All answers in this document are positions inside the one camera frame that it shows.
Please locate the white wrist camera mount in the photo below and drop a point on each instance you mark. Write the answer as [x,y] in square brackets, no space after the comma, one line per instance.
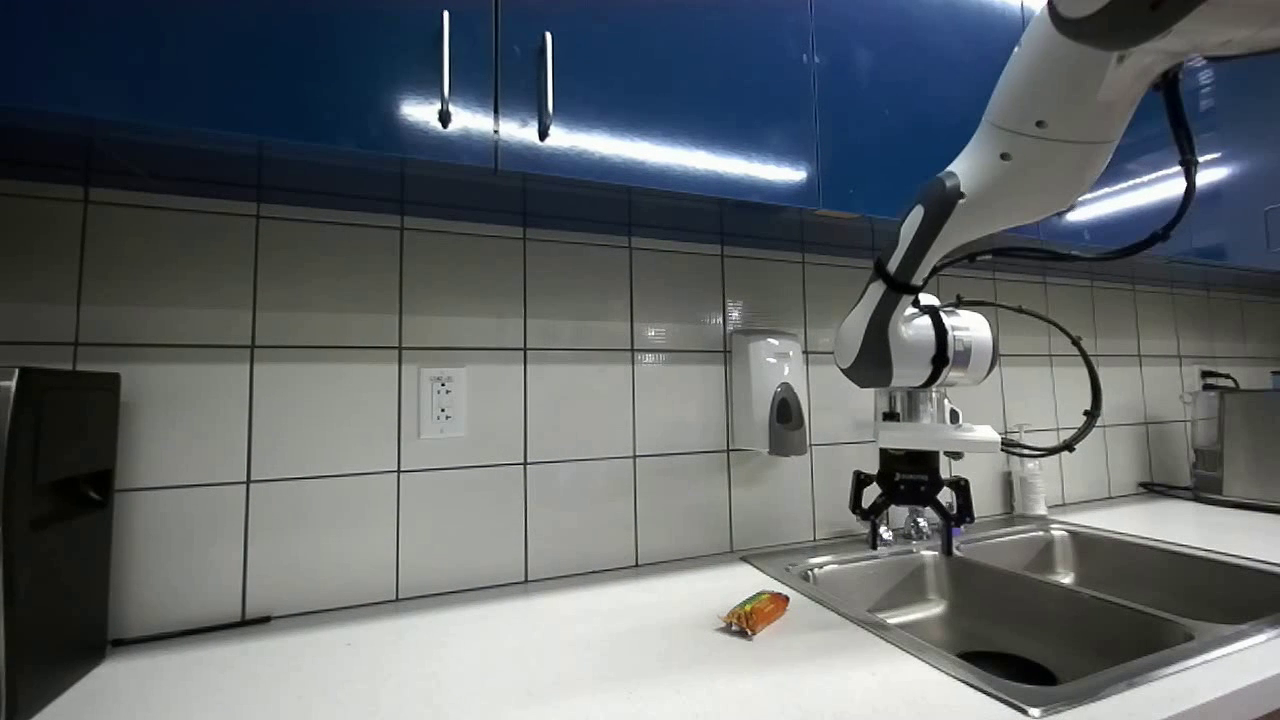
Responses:
[942,439]

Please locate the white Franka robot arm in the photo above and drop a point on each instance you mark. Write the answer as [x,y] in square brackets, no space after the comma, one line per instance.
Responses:
[1054,122]

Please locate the white wall outlet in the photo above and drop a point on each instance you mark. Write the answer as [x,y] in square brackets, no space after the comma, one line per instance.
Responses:
[441,402]

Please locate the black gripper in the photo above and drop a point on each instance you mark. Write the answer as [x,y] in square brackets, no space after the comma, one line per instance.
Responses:
[912,479]

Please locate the black coffee maker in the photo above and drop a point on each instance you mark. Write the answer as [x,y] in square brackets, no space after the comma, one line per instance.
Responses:
[55,534]

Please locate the white wall soap dispenser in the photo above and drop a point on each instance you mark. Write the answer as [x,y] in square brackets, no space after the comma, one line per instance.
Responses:
[770,392]

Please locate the blue glossy cabinet door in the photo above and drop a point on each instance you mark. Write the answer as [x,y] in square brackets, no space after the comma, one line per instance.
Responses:
[694,83]
[242,67]

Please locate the black bowl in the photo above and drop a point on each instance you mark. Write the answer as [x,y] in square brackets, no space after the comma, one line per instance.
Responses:
[1008,665]

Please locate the stainless steel double sink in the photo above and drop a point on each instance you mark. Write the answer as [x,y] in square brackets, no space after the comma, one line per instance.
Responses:
[1066,604]

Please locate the steel countertop appliance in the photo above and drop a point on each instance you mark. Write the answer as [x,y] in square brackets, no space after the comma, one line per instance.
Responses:
[1243,440]

